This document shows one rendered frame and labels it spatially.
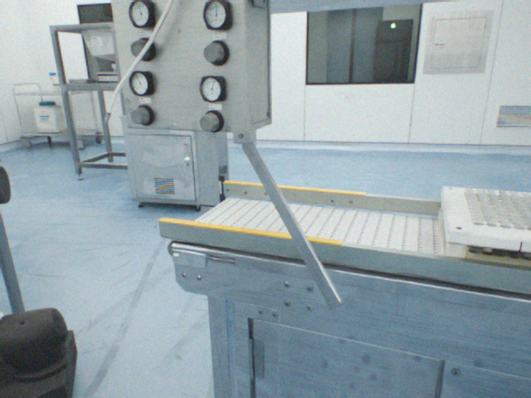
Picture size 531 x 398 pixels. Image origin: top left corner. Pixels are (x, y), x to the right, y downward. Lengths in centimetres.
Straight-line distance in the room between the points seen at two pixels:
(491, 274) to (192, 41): 53
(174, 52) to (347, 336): 56
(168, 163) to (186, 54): 265
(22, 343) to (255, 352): 87
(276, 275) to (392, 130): 509
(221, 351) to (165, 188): 225
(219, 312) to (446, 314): 68
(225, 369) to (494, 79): 510
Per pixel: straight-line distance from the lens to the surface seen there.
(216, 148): 100
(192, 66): 64
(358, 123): 570
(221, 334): 123
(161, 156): 328
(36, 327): 153
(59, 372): 158
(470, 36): 572
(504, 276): 66
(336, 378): 86
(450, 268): 65
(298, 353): 85
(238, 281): 74
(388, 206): 90
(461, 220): 70
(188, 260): 77
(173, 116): 66
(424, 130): 576
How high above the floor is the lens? 111
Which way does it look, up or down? 19 degrees down
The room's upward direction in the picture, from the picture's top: 1 degrees counter-clockwise
